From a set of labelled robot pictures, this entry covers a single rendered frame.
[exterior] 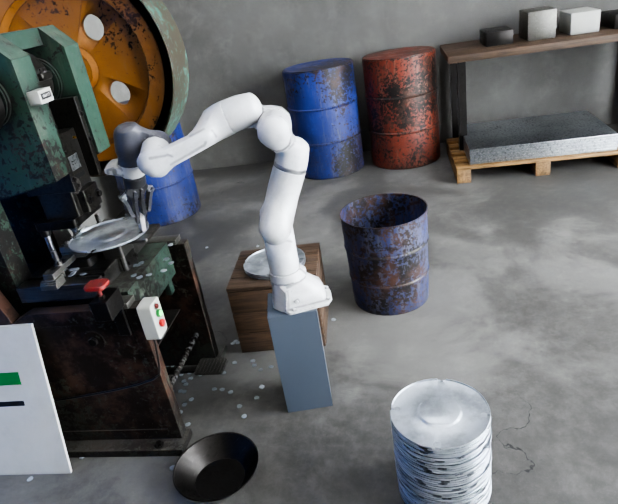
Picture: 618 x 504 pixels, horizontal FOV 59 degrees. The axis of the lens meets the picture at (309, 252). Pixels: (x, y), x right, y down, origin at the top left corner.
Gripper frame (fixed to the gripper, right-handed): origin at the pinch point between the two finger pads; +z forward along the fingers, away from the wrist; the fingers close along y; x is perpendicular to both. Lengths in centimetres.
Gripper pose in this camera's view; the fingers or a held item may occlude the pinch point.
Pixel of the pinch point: (141, 222)
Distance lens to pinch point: 207.7
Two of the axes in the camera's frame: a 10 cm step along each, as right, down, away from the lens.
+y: 7.6, -3.9, 5.3
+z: -0.7, 7.6, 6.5
